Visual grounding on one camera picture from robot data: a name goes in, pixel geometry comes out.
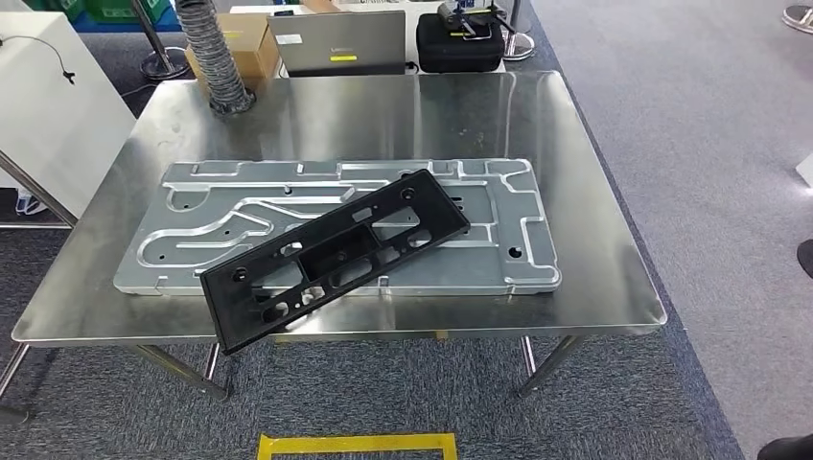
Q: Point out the black plastic licence plate frame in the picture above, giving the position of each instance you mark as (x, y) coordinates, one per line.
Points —
(448, 219)

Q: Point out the stainless steel workbench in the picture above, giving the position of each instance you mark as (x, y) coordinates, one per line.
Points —
(381, 120)

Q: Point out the aluminium jig plate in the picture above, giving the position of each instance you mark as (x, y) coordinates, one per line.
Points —
(444, 266)

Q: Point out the black carrying case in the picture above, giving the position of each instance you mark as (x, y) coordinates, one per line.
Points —
(457, 54)

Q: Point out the white desk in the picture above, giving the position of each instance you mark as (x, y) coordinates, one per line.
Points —
(411, 38)

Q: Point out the silver laptop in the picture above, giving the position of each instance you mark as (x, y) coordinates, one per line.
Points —
(336, 38)

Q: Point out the yellow floor tape square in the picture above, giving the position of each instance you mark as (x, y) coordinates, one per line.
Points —
(355, 442)

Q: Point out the small brown cardboard box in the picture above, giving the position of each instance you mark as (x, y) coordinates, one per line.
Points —
(321, 5)

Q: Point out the green plastic crate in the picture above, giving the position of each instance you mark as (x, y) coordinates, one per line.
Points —
(120, 9)
(57, 7)

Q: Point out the white board panel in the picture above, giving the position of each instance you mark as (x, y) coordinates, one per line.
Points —
(57, 127)

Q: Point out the person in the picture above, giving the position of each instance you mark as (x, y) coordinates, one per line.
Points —
(32, 204)

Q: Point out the dark round stanchion base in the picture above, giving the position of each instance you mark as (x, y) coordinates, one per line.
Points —
(806, 259)

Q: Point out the dark round floor base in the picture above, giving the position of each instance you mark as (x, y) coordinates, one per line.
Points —
(791, 449)

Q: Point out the black camera gimbal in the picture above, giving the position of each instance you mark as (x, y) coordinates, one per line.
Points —
(454, 14)

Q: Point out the steel frame table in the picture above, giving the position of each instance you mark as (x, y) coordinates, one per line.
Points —
(32, 182)

